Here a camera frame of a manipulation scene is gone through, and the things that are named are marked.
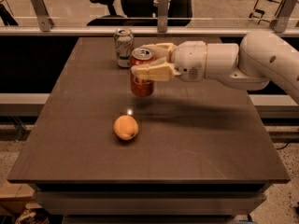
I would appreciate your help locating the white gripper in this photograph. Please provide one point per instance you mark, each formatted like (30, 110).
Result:
(189, 61)

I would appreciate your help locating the red coke can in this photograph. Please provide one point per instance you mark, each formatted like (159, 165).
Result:
(141, 87)

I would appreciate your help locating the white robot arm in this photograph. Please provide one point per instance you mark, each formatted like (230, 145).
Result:
(261, 57)

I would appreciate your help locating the white green soda can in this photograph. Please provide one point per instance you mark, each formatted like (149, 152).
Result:
(124, 45)

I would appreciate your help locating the black office chair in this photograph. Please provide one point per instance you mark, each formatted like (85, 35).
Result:
(143, 13)

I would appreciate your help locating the orange fruit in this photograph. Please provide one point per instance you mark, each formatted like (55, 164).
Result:
(125, 127)

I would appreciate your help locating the wooden stool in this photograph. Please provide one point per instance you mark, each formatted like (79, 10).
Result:
(265, 10)

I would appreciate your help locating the metal railing bar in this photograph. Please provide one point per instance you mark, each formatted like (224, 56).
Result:
(138, 31)

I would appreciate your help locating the grey table base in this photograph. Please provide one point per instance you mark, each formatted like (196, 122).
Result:
(146, 206)

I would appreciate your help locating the middle metal railing bracket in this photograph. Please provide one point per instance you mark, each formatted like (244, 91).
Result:
(162, 16)

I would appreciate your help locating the metal railing bracket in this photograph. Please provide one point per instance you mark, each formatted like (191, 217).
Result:
(44, 20)
(162, 16)
(280, 22)

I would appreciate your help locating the right metal railing bracket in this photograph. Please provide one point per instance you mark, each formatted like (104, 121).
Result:
(280, 22)

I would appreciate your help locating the left metal railing bracket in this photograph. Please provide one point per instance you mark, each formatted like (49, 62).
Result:
(44, 20)

